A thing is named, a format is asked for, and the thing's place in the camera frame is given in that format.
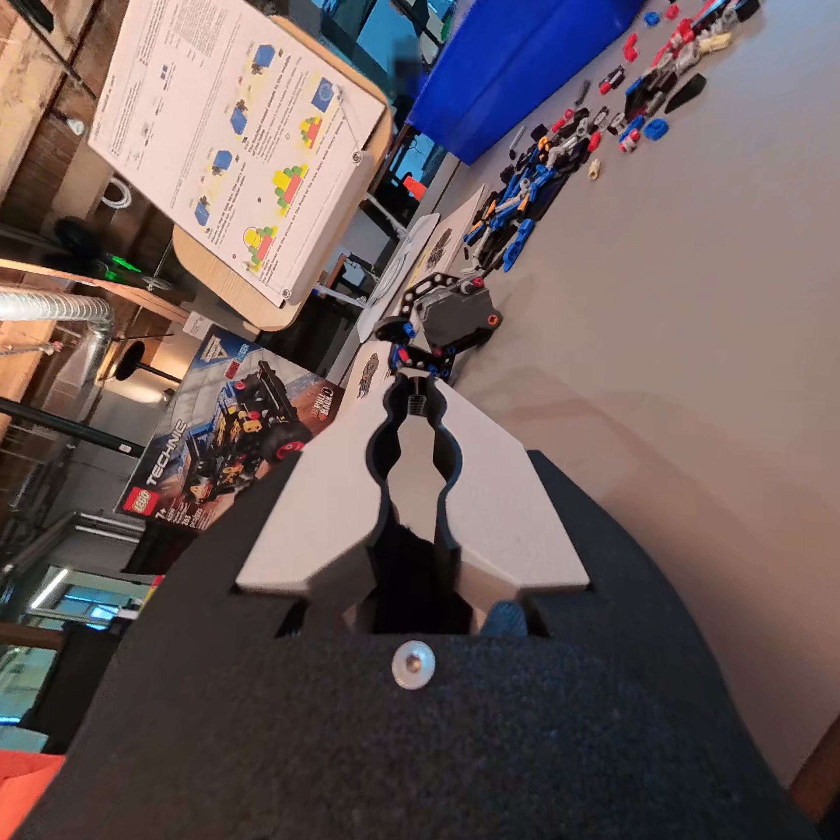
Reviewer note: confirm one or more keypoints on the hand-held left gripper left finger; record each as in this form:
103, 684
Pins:
315, 512

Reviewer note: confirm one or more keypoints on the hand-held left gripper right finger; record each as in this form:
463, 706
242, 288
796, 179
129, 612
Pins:
505, 512

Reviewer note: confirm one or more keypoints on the partly built lego model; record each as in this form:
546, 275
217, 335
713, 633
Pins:
459, 315

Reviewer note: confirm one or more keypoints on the pile of lego pieces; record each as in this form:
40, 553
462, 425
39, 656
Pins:
525, 190

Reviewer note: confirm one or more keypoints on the lego set box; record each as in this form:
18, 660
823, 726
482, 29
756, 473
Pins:
216, 426

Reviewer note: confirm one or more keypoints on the open lego instruction booklet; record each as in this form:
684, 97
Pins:
469, 223

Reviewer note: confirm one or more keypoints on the white metal stand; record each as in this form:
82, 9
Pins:
400, 275

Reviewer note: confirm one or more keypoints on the black metal pole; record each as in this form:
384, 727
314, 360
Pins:
65, 425

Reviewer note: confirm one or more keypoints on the orange striped object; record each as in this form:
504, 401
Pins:
413, 186

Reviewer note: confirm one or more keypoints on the white instruction sheet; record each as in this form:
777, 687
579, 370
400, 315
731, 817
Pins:
229, 131

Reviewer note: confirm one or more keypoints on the blue plastic bin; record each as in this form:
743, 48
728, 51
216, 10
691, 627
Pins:
512, 65

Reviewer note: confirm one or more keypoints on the silver metal duct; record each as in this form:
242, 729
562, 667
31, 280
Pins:
59, 307

